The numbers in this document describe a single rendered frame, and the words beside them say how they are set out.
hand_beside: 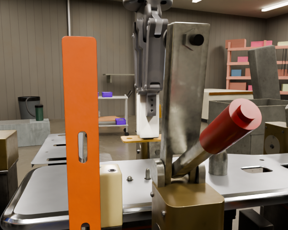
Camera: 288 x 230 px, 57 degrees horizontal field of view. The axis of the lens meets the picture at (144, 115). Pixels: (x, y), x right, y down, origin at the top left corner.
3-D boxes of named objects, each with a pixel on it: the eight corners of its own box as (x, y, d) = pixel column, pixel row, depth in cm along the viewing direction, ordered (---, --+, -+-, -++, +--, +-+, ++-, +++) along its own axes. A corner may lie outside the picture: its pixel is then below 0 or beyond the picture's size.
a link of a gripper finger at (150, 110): (154, 82, 41) (160, 82, 38) (154, 115, 41) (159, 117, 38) (145, 82, 40) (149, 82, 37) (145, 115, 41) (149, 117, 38)
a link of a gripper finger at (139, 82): (134, 21, 41) (132, 22, 42) (133, 94, 43) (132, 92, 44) (159, 22, 41) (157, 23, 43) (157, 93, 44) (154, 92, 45)
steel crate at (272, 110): (321, 164, 365) (326, 103, 354) (252, 175, 320) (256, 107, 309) (262, 146, 459) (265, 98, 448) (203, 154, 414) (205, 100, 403)
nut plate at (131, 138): (168, 135, 46) (168, 128, 46) (176, 140, 42) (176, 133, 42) (120, 138, 44) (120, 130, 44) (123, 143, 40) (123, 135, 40)
